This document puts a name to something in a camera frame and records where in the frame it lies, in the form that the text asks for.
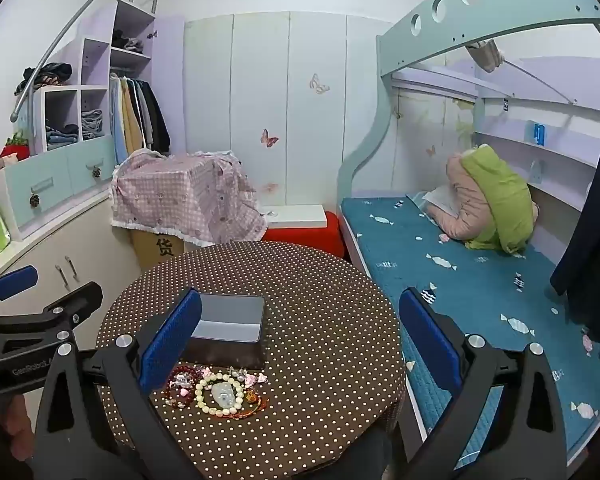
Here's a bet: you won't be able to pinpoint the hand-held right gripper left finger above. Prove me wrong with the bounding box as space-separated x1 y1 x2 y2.
32 287 206 480

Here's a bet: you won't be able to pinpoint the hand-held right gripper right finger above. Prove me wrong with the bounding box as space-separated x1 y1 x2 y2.
385 287 570 480

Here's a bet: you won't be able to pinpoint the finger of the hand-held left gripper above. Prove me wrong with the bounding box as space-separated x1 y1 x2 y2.
0 265 38 316
0 281 104 345

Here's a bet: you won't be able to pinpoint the dark red bead bracelet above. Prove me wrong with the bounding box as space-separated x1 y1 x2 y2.
162 367 193 409

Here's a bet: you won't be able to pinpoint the cream bead bracelet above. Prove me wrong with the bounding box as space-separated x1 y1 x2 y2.
195 372 253 417

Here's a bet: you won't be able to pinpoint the rectangular metal tin box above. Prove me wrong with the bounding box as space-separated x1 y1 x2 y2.
187 294 267 368

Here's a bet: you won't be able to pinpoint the person's left hand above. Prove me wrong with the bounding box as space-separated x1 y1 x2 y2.
0 394 35 461

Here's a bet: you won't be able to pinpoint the beige floor cabinet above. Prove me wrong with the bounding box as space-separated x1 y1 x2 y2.
0 194 142 311

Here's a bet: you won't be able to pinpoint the blue patterned bed sheet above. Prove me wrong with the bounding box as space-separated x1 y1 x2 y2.
340 195 600 467

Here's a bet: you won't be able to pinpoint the cardboard box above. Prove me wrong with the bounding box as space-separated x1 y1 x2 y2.
130 227 186 271

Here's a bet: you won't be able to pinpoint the teal drawer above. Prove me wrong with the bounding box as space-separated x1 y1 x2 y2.
4 157 72 228
66 140 118 193

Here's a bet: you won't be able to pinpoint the brown polka dot tablecloth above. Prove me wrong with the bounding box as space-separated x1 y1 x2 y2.
95 241 406 480

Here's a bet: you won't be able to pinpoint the white pillow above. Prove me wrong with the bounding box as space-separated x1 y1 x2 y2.
420 186 462 217

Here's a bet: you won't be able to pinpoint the pink padded jacket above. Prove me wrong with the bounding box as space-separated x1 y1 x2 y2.
440 152 496 241

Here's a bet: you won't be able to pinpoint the pink checked cloth cover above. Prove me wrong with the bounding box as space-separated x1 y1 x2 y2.
110 149 270 247

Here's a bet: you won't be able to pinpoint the folded blue jeans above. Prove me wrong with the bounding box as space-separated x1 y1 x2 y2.
45 124 80 147

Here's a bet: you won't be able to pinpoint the red storage stool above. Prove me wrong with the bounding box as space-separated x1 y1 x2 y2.
262 211 346 259

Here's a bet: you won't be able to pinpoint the green padded jacket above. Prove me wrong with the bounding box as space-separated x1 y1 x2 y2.
462 144 540 255

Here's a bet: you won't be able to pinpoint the folded grey jeans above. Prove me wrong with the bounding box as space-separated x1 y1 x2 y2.
80 109 104 139

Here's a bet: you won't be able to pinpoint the white board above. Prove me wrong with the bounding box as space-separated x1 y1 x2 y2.
259 204 328 229

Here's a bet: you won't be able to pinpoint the dark hanging garment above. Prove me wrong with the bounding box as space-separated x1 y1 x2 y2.
550 121 600 358

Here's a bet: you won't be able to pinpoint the dark folded clothes pile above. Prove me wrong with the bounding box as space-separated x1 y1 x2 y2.
14 62 74 96

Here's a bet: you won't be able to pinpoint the row of hanging clothes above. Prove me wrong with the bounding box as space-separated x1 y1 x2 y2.
109 74 172 162

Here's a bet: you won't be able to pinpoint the lilac stair shelf cabinet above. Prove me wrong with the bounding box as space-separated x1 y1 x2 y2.
0 0 158 241

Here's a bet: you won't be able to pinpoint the grey metal handrail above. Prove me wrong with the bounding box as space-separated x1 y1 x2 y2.
10 0 165 122

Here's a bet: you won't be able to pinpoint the grey folded clothes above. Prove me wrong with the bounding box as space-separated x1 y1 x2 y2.
111 30 146 54

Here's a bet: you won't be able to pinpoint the grey hanging cloth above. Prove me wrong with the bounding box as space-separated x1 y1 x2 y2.
465 39 506 74

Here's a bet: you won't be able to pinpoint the white jade pendant red cord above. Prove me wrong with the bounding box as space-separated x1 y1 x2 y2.
211 382 271 419

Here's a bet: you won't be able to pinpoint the white bed wall shelf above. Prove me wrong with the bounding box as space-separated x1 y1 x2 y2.
472 95 600 217

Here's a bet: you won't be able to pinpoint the teal bunk bed frame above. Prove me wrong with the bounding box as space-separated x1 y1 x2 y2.
337 0 600 201

